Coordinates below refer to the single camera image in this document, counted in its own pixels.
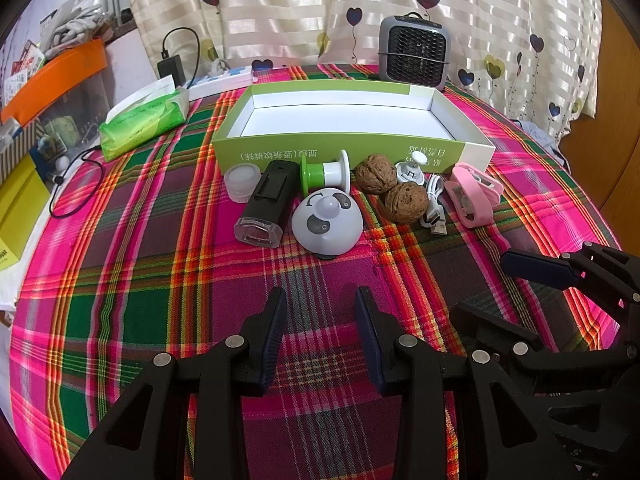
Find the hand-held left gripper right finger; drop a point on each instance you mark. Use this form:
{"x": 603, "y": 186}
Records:
{"x": 367, "y": 340}

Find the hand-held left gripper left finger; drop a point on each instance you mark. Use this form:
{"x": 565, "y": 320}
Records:
{"x": 274, "y": 335}

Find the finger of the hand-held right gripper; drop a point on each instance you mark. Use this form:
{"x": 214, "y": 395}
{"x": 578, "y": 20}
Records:
{"x": 490, "y": 327}
{"x": 535, "y": 267}

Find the pink clip holder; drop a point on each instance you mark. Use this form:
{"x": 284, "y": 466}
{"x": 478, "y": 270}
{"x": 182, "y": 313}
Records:
{"x": 470, "y": 215}

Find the pink rectangular case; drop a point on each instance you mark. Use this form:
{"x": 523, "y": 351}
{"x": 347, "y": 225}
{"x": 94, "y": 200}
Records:
{"x": 482, "y": 180}

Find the white dome toy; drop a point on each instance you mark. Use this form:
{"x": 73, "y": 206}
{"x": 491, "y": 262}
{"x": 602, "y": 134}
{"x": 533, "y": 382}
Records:
{"x": 325, "y": 230}

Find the black device with clear end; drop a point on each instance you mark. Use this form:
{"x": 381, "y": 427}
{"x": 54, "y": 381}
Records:
{"x": 270, "y": 195}

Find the brown walnut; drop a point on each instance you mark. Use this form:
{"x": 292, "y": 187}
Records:
{"x": 375, "y": 174}
{"x": 406, "y": 203}

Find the translucent white cap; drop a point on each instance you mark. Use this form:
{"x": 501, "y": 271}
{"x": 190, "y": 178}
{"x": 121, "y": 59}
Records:
{"x": 242, "y": 182}

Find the small white knob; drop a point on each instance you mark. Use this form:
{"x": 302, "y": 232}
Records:
{"x": 410, "y": 172}

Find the green and white spool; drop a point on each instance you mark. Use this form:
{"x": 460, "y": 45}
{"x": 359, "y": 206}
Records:
{"x": 325, "y": 172}

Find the green and white cardboard box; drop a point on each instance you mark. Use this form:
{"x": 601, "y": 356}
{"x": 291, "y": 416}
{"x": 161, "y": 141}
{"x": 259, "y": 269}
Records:
{"x": 350, "y": 115}

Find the blue-grey cloth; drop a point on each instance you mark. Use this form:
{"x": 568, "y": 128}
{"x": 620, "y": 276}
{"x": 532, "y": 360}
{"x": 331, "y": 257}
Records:
{"x": 540, "y": 135}

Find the wooden cabinet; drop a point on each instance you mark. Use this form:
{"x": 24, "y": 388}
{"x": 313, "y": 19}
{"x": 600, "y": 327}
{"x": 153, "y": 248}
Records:
{"x": 615, "y": 110}

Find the small grey heater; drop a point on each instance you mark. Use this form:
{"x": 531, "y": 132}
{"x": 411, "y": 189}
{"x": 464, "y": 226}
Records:
{"x": 415, "y": 52}

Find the green tissue pack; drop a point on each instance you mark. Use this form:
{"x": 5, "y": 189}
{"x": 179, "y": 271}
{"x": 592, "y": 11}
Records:
{"x": 140, "y": 125}

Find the white power strip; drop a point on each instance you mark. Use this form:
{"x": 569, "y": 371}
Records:
{"x": 220, "y": 82}

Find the small white ball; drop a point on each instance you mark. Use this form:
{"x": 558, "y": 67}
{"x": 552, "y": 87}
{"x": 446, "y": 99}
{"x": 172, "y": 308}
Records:
{"x": 62, "y": 162}

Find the white plug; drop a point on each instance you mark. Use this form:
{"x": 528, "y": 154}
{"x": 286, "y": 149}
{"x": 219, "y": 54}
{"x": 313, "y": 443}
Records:
{"x": 220, "y": 65}

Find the yellow box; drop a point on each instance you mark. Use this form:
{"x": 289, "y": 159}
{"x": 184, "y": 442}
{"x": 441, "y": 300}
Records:
{"x": 20, "y": 210}

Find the black power adapter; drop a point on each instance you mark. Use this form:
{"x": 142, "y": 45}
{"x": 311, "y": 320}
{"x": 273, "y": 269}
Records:
{"x": 170, "y": 70}

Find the clear storage bin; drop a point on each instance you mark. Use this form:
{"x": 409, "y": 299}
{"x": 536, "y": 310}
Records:
{"x": 75, "y": 110}

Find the striped box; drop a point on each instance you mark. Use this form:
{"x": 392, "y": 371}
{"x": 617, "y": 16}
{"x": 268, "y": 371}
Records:
{"x": 17, "y": 147}

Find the striped curtain with hearts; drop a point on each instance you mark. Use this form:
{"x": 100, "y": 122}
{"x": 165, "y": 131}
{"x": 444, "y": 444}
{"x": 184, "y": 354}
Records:
{"x": 300, "y": 10}

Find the orange bin lid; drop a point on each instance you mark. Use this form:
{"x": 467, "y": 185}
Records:
{"x": 60, "y": 72}

